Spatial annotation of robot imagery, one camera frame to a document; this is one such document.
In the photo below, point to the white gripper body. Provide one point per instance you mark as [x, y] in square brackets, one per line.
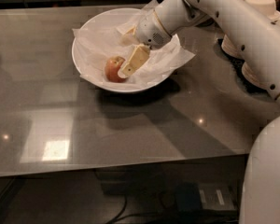
[149, 29]

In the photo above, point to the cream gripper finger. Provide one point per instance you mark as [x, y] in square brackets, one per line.
[127, 36]
[137, 58]

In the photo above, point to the red apple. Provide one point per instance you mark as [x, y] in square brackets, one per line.
[112, 67]

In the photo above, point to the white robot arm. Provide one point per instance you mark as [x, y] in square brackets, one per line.
[257, 39]

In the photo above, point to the white bowl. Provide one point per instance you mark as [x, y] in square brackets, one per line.
[90, 28]

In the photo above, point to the white tissue paper sheet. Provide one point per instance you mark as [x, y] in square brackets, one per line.
[96, 47]

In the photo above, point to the tall stack of paper plates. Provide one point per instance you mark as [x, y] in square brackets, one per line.
[229, 48]

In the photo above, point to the black tray under plates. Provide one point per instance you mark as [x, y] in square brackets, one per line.
[237, 65]

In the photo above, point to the front stack of paper plates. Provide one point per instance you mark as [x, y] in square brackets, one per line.
[250, 76]

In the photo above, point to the black box under table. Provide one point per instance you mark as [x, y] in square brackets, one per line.
[204, 196]

